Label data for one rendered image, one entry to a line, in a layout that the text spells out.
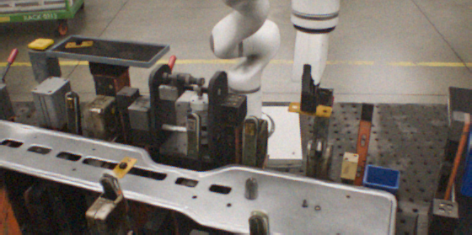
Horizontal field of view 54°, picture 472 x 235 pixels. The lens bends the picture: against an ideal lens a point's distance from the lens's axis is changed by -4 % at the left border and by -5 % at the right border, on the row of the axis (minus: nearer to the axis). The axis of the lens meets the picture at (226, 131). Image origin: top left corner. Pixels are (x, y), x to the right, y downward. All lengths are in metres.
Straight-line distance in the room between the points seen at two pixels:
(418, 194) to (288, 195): 0.65
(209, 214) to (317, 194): 0.25
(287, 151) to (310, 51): 0.90
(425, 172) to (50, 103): 1.25
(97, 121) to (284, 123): 0.76
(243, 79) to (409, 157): 0.67
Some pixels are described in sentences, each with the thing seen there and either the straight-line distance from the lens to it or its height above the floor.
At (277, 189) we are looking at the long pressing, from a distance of 1.15.
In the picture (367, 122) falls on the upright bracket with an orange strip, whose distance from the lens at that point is 1.13.
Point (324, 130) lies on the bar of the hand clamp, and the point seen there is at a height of 1.11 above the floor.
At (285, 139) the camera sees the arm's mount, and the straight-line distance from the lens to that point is 1.77.
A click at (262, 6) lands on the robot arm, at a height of 1.30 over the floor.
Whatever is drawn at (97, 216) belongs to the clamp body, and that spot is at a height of 1.04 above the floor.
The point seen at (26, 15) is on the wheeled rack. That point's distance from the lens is 5.11.
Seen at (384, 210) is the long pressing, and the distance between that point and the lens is 1.13.
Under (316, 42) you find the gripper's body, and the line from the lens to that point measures 0.85.
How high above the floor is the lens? 1.74
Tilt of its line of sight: 33 degrees down
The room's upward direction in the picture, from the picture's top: 2 degrees counter-clockwise
